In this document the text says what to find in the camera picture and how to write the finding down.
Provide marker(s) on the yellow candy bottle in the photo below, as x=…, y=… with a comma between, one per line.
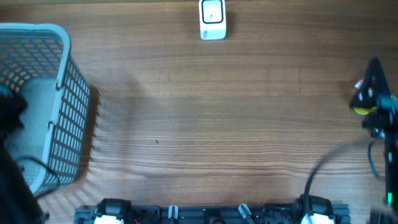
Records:
x=364, y=111

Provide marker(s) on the grey plastic mesh basket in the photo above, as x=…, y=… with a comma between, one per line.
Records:
x=37, y=65

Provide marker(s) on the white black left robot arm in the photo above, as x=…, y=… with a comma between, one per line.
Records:
x=18, y=204

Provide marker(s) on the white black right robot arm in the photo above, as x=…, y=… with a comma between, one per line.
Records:
x=389, y=177

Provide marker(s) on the white barcode scanner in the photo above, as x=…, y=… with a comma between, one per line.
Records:
x=212, y=15

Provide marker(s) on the red white snack box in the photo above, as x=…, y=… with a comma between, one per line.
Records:
x=359, y=84

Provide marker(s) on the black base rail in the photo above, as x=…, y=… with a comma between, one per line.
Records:
x=112, y=210

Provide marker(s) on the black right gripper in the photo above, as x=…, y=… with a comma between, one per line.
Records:
x=380, y=90

